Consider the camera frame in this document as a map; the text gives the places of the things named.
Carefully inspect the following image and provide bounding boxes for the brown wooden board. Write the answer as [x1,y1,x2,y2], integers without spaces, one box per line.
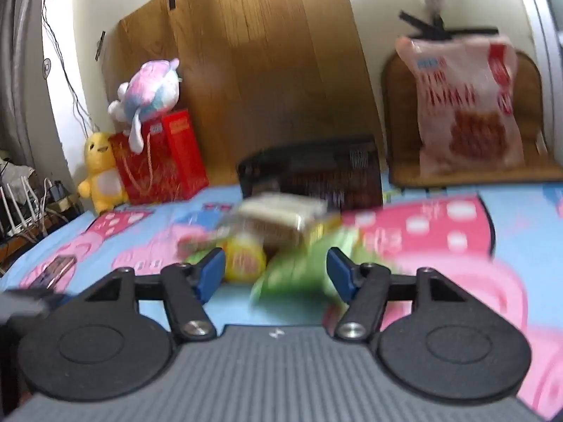
[101,0,388,185]

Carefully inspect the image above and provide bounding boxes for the pastel pink blue plush toy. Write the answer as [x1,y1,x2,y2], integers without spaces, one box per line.
[108,58,183,154]

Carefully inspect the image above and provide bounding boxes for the red gift bag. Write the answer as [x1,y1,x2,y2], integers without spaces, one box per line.
[110,109,209,206]

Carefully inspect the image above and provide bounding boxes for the pale green packet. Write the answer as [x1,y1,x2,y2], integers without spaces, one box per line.
[240,193,328,226]

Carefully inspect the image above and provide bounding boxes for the large pink snack bag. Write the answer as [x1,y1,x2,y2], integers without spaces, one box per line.
[395,35,526,174]

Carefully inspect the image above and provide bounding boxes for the yellow round snack packet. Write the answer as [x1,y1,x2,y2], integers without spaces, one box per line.
[223,233,268,283]

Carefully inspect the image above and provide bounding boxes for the green snack packet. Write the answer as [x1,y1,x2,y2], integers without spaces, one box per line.
[250,229,367,307]

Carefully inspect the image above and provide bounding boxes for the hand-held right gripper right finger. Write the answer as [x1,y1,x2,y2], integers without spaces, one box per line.
[327,247,469,343]

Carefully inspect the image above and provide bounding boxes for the black cardboard box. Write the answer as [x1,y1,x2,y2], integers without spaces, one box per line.
[238,135,383,212]

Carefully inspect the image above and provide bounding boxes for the black tape strips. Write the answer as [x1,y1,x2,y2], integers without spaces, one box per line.
[398,10,500,39]

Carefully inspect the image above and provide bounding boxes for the thin black cable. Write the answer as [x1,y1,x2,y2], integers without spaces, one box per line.
[42,0,96,135]

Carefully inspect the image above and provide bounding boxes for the cartoon pig printed blanket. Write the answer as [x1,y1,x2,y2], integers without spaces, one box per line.
[0,182,563,422]

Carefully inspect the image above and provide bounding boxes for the white wire rack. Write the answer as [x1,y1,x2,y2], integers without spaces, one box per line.
[0,175,47,240]

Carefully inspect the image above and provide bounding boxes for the grey curtain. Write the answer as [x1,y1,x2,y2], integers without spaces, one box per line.
[0,0,45,172]

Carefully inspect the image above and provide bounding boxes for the wooden chair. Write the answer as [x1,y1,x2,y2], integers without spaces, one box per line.
[380,48,560,187]

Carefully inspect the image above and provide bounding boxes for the yellow chick plush toy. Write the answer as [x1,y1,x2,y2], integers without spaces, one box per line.
[78,131,129,216]

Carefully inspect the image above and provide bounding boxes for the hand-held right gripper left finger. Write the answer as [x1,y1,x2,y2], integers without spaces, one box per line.
[83,247,226,343]

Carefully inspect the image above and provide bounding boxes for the yellow brown snack box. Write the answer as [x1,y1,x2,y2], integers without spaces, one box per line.
[238,213,344,251]

